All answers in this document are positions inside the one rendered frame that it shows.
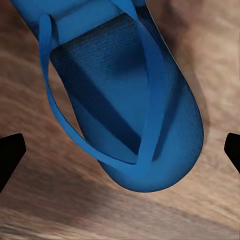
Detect sandal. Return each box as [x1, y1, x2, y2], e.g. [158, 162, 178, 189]
[10, 0, 204, 193]

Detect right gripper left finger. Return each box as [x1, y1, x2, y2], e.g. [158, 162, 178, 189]
[0, 133, 26, 193]

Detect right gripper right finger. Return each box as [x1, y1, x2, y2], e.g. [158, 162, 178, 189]
[224, 133, 240, 173]

